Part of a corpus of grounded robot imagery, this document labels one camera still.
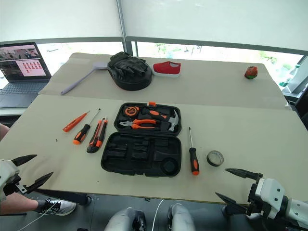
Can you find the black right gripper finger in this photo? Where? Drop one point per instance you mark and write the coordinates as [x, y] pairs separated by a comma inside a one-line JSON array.
[[234, 207], [245, 173]]

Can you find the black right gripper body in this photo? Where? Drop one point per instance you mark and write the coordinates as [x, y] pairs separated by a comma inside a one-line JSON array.
[[252, 199]]

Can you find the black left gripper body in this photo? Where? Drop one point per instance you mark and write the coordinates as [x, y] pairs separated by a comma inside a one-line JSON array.
[[15, 184]]

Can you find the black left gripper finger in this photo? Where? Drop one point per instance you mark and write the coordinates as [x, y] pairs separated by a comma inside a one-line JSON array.
[[24, 159], [39, 182]]

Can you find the black electrical tape roll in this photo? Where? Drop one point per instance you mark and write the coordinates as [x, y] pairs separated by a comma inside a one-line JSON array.
[[213, 161]]

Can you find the orange test pen screwdriver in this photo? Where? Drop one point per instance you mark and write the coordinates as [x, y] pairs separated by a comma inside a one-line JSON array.
[[73, 124]]

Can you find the black orange utility knife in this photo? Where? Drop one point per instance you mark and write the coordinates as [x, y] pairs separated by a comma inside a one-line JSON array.
[[97, 137]]

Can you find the black tool case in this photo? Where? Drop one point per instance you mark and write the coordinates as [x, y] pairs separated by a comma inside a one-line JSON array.
[[142, 156]]

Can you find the grey white sneaker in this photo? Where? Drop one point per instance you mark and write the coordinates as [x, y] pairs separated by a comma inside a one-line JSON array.
[[60, 207]]

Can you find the person's bare knee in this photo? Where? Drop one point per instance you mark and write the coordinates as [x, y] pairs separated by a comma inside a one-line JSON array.
[[3, 132]]

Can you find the white side desk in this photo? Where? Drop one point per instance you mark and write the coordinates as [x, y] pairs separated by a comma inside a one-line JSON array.
[[12, 110]]

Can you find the silver robot right leg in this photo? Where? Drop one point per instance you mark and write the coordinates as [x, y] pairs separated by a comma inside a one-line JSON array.
[[180, 219]]

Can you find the silver robot leg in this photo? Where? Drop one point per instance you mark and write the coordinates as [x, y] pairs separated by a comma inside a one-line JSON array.
[[120, 221], [180, 219]]

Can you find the silver robot left leg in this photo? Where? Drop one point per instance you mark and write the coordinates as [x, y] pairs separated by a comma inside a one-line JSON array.
[[120, 221]]

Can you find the open laptop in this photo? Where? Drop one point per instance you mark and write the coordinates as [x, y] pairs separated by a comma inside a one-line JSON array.
[[21, 69]]

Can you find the red green toy ball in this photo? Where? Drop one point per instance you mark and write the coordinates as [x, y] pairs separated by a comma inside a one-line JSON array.
[[251, 73]]

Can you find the green plastic bottle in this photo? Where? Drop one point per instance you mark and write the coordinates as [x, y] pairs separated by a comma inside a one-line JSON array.
[[288, 75]]

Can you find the orange black tape measure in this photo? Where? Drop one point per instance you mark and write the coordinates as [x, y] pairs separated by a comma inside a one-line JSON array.
[[132, 111]]

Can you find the red canvas shoe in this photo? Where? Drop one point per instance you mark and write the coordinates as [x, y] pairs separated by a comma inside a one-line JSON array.
[[167, 69]]

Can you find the black leather boxing pad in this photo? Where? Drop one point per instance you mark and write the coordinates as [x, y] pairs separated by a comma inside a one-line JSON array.
[[130, 72]]

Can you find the metal blind pole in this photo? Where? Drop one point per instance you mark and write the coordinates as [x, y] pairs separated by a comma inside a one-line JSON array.
[[121, 24]]

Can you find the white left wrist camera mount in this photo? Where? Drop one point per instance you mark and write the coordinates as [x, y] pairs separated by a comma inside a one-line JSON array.
[[7, 172]]

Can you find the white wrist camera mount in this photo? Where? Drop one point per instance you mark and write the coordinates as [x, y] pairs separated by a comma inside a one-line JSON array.
[[7, 172], [270, 195]]

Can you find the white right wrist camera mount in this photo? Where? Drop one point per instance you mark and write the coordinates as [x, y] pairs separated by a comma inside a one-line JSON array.
[[270, 195]]

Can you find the black table frame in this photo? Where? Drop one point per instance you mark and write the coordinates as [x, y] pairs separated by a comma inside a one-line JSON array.
[[65, 195]]

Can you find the grey window frame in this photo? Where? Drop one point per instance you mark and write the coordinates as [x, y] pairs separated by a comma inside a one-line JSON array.
[[192, 42]]

